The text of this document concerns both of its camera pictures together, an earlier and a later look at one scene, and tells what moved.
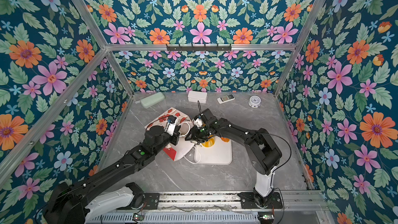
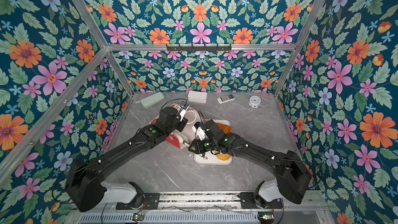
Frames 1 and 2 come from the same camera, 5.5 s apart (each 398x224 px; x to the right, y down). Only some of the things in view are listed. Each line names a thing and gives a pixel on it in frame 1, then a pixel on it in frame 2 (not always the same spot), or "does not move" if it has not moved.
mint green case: (152, 100) does not move
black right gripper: (195, 137) to (197, 144)
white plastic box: (194, 96) does not move
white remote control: (226, 98) does not move
